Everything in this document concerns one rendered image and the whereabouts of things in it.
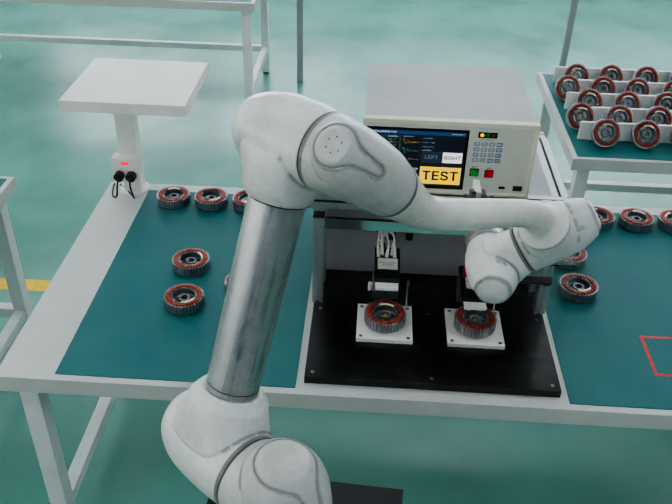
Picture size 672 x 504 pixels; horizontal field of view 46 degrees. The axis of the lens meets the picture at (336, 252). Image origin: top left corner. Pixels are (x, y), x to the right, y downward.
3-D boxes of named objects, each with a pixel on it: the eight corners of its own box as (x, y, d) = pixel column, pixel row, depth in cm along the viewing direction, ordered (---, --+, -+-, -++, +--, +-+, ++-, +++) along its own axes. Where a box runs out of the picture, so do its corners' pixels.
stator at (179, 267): (178, 281, 233) (176, 271, 231) (168, 261, 241) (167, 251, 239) (214, 273, 237) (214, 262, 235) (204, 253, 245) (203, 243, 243)
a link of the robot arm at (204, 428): (207, 524, 142) (138, 458, 155) (271, 496, 155) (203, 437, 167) (308, 109, 118) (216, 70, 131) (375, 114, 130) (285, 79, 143)
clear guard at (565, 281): (576, 300, 187) (581, 279, 184) (475, 294, 188) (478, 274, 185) (553, 227, 214) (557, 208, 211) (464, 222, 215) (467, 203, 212)
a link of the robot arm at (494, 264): (478, 277, 177) (531, 251, 172) (484, 320, 164) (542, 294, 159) (453, 243, 172) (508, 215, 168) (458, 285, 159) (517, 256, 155)
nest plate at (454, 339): (504, 349, 208) (505, 346, 207) (447, 346, 208) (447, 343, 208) (498, 314, 220) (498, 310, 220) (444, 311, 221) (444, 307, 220)
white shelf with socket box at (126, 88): (197, 239, 252) (184, 106, 226) (82, 233, 253) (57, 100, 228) (217, 185, 281) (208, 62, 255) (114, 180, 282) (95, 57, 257)
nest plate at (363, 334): (412, 344, 209) (412, 341, 208) (355, 341, 209) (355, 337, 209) (411, 309, 221) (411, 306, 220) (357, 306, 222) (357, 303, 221)
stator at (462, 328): (497, 341, 209) (499, 330, 207) (454, 339, 209) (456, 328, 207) (492, 314, 218) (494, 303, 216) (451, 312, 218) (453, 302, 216)
